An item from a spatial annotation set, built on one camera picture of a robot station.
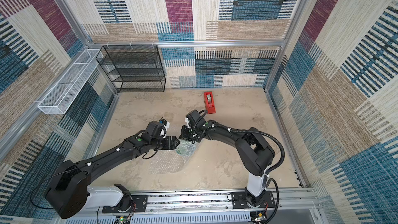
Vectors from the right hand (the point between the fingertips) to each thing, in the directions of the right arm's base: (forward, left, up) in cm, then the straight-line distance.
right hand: (181, 138), depth 87 cm
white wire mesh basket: (+5, +53, +27) cm, 59 cm away
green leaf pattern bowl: (-4, -2, -1) cm, 5 cm away
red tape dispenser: (+27, -16, -2) cm, 32 cm away
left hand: (-2, +3, +1) cm, 4 cm away
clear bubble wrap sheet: (-10, +9, -7) cm, 15 cm away
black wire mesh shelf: (+48, +36, +12) cm, 61 cm away
